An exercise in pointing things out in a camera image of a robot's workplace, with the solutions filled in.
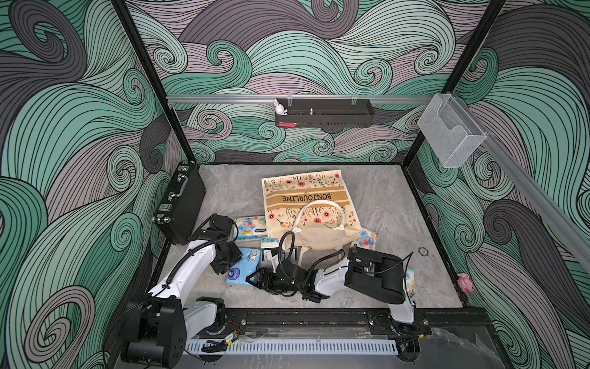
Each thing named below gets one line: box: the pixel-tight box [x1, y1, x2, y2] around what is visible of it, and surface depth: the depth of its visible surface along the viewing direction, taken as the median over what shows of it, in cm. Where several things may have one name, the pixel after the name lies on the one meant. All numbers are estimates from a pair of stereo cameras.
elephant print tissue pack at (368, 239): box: [356, 229, 378, 251], surface depth 89 cm
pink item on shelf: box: [278, 121, 298, 128], surface depth 92 cm
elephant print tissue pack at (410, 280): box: [404, 266, 416, 297], surface depth 79 cm
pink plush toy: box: [457, 272, 476, 294], surface depth 83 cm
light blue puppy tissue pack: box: [225, 248, 262, 286], surface depth 81 cm
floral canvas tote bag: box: [261, 169, 363, 251], surface depth 90 cm
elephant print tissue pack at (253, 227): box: [234, 214, 268, 240], surface depth 92 cm
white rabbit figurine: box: [274, 98, 289, 117], surface depth 87 cm
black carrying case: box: [152, 159, 207, 246], surface depth 83 cm
